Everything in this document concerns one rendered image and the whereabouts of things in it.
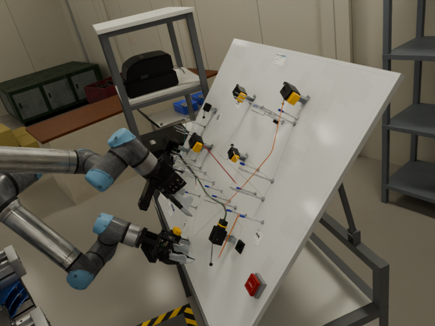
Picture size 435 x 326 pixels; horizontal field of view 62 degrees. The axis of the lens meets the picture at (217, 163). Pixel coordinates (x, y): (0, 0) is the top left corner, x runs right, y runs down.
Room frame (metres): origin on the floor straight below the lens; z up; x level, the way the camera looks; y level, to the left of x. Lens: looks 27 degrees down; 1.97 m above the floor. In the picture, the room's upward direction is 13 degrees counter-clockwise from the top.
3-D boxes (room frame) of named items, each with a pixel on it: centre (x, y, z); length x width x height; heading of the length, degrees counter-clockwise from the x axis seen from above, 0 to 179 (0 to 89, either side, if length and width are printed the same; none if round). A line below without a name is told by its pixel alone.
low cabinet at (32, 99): (8.69, 3.40, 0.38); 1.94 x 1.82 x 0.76; 123
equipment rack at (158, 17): (2.28, 0.26, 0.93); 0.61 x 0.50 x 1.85; 14
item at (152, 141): (2.20, 0.30, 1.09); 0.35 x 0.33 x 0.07; 14
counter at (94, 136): (4.61, 0.91, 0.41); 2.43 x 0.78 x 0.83; 123
